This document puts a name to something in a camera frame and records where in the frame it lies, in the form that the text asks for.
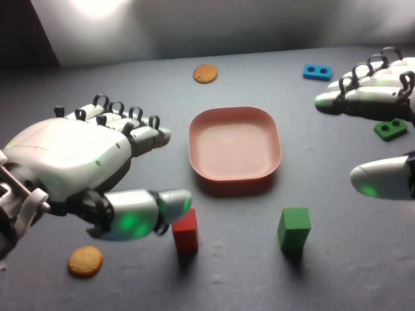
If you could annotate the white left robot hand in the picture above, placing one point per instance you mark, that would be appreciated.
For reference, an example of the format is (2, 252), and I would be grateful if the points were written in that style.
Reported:
(71, 149)

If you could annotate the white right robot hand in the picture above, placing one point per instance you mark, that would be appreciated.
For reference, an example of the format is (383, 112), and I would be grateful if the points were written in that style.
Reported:
(373, 94)

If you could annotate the red rectangular block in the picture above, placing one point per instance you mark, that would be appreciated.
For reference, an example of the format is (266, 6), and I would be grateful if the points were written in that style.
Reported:
(186, 236)

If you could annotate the green rectangular block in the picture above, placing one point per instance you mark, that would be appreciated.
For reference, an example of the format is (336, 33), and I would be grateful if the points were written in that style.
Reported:
(293, 233)

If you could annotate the green two-hole brick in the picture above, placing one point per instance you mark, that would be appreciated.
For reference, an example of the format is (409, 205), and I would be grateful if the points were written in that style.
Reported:
(394, 133)

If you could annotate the blue two-hole brick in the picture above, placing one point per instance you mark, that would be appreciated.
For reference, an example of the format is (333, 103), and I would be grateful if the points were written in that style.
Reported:
(317, 76)

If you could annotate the pink square tray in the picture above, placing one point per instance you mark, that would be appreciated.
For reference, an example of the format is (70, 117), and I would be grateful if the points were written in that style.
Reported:
(233, 145)

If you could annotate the tan round biscuit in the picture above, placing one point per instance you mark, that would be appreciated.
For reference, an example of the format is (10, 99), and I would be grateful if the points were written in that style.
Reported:
(85, 261)

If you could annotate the dark backdrop panel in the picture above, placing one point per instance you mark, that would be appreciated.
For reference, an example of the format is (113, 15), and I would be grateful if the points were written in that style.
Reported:
(19, 32)

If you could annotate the orange-brown round cookie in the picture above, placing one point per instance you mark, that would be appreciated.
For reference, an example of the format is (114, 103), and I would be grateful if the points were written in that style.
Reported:
(205, 74)

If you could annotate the white backdrop sheet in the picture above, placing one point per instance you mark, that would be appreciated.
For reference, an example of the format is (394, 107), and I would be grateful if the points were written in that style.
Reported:
(227, 26)

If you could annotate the grey table cloth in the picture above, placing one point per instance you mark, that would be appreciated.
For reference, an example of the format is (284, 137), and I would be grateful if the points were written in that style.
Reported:
(324, 275)

